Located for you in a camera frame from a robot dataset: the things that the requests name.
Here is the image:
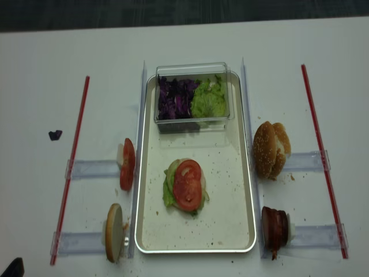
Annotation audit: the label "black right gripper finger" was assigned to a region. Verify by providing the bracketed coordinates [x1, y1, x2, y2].
[1, 257, 25, 277]

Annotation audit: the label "white tomato holder block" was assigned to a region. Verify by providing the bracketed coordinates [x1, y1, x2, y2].
[116, 144, 124, 168]

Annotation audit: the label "green lettuce leaf on bun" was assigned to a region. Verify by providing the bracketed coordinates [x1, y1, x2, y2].
[163, 160, 208, 216]

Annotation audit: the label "green lettuce in container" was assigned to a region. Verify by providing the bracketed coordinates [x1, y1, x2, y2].
[191, 74, 226, 118]

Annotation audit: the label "dark red meat patties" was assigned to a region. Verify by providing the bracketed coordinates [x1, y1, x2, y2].
[262, 206, 289, 260]

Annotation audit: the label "standing plain bun half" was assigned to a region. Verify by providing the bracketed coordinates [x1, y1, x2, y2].
[105, 203, 123, 263]

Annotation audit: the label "stray purple cabbage scrap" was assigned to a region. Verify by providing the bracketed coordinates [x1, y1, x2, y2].
[48, 130, 63, 141]

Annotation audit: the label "left red strip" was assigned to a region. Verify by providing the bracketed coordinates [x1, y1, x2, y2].
[50, 76, 90, 266]

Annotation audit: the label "red strip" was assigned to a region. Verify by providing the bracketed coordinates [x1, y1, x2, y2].
[301, 64, 349, 260]
[50, 76, 90, 266]

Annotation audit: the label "bottom bun on tray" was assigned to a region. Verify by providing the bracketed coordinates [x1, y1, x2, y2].
[168, 157, 208, 213]

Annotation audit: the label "silver metal tray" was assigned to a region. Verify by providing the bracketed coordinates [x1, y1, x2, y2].
[135, 73, 257, 254]

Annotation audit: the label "purple cabbage pieces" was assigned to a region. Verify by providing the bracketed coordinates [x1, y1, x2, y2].
[157, 76, 200, 120]

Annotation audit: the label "clear plastic salad container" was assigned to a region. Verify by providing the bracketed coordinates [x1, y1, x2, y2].
[154, 62, 234, 134]

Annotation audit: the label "white patty holder block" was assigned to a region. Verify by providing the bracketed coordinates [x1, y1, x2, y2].
[287, 213, 296, 244]

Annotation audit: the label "sesame bun top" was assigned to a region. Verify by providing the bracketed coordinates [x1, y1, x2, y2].
[253, 121, 277, 178]

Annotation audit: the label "torn bun half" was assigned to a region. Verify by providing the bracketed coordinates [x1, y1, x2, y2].
[269, 122, 291, 179]

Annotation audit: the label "right long clear divider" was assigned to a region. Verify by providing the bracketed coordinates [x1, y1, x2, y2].
[240, 58, 269, 259]

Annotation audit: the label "right red strip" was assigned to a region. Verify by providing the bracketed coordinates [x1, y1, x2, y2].
[301, 64, 349, 260]

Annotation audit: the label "lower left clear rail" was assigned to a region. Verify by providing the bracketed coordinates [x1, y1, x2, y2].
[50, 232, 106, 256]

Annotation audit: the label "clear rail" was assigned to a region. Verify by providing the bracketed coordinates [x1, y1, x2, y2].
[50, 232, 106, 256]
[65, 160, 121, 180]
[283, 151, 331, 172]
[288, 224, 349, 249]

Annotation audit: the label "upper left clear rail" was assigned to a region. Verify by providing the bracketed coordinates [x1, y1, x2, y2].
[65, 160, 121, 180]

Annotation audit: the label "lower right clear rail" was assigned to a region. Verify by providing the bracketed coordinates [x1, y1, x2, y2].
[288, 224, 349, 249]

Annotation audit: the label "upper right clear rail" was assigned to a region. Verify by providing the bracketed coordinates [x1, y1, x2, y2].
[283, 151, 331, 172]

